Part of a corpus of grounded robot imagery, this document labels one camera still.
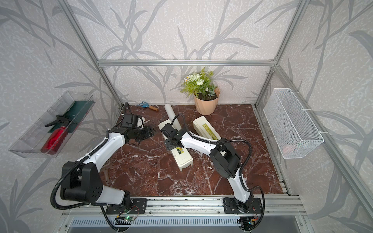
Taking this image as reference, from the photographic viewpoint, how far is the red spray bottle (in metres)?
0.57

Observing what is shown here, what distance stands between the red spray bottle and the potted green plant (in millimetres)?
647

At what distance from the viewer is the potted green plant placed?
0.95 m
